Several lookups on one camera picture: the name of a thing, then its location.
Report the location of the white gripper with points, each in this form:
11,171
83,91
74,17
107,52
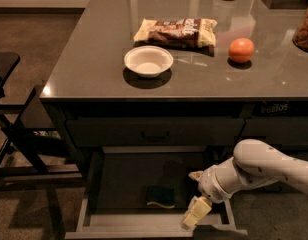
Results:
208,183

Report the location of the green and yellow sponge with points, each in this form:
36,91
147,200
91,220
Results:
160,196

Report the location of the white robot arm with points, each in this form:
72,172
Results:
234,179

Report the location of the open middle drawer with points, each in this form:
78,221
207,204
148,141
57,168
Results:
114,203

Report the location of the closed top drawer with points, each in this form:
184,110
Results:
150,131

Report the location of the dark counter cabinet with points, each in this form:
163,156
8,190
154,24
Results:
169,86

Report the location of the right cabinet drawers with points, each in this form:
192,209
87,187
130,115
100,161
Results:
262,151

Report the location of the white paper bowl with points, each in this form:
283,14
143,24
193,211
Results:
148,61

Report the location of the orange fruit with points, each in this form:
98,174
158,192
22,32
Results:
241,50

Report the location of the brown chip bag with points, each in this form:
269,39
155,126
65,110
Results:
185,33

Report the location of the dark wooden chair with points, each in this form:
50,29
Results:
26,127

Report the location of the jar of nuts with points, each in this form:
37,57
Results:
300,38

